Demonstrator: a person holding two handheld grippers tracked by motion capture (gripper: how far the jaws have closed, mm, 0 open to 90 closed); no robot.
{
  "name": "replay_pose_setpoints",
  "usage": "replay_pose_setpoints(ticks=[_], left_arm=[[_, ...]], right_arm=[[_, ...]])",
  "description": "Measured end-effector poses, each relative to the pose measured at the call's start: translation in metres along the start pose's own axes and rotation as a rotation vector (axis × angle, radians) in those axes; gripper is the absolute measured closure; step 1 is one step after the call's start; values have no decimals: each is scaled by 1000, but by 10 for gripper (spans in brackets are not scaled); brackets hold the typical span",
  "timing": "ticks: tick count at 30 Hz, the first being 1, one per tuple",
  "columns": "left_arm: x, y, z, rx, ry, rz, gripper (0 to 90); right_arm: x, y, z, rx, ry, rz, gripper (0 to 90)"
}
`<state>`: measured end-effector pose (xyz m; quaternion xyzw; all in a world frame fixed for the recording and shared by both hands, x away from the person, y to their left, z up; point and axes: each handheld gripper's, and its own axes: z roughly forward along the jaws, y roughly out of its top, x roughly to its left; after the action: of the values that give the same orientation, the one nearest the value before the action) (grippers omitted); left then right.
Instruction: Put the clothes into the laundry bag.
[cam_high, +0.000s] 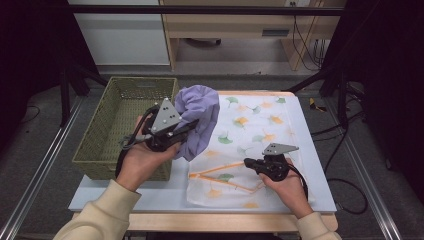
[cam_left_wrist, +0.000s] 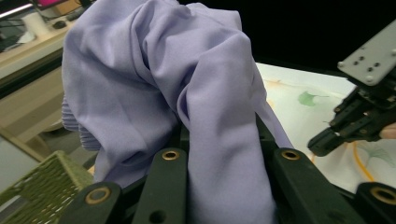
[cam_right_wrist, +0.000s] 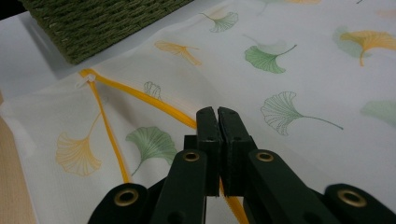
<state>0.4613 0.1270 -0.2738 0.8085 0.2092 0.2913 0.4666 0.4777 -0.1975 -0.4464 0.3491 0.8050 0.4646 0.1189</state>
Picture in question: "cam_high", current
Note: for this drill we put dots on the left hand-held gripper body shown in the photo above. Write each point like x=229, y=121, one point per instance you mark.
x=163, y=120

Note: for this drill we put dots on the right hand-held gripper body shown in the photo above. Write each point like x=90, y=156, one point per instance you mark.
x=275, y=166

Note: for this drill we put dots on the purple cloth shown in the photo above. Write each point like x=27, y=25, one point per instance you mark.
x=200, y=106

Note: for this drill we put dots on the leaf print mesh laundry bag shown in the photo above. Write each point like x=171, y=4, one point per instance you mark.
x=253, y=133

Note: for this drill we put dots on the green woven basket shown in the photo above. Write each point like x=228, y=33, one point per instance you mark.
x=106, y=126

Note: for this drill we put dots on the person's right hand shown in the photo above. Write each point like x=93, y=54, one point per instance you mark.
x=290, y=193

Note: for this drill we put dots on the person's left hand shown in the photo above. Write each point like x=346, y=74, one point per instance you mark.
x=143, y=166

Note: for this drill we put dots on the white board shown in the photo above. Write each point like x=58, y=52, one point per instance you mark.
x=166, y=196

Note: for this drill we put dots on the yellow and black tool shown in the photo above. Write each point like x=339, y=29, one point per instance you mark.
x=315, y=106

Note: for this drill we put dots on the white cabinet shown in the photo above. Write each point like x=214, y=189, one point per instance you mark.
x=123, y=40

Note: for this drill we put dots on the black metal stand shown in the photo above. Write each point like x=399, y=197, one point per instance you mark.
x=342, y=100
x=65, y=96

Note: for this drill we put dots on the wooden desk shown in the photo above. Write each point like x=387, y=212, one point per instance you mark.
x=233, y=23

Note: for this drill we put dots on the black curtain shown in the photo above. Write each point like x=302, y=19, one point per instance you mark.
x=393, y=83
x=30, y=50

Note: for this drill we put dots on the aluminium rail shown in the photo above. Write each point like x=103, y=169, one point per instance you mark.
x=43, y=170
x=380, y=213

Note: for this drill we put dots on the white wall socket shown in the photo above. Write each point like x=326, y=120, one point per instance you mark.
x=298, y=2

